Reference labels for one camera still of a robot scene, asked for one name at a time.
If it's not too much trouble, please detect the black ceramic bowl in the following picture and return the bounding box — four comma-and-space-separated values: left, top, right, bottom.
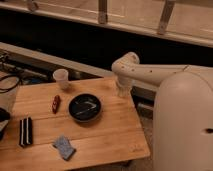
68, 93, 102, 122

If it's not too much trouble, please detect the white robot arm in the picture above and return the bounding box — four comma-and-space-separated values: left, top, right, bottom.
112, 52, 213, 171

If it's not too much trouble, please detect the translucent plastic cup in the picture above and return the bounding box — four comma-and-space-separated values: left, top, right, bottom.
53, 69, 69, 90

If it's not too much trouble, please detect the dark object at left edge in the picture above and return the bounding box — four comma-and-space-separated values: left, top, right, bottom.
0, 107, 10, 140

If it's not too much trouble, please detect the metal bracket middle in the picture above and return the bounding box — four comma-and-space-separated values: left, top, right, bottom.
98, 0, 108, 24

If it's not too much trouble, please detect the metal bracket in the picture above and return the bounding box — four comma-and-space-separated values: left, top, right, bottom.
157, 0, 176, 35
98, 0, 108, 24

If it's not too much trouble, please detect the metal bracket right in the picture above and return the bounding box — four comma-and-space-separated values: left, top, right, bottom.
157, 0, 176, 35

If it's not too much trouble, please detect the black cable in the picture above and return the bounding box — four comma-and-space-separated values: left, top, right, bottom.
0, 73, 23, 94

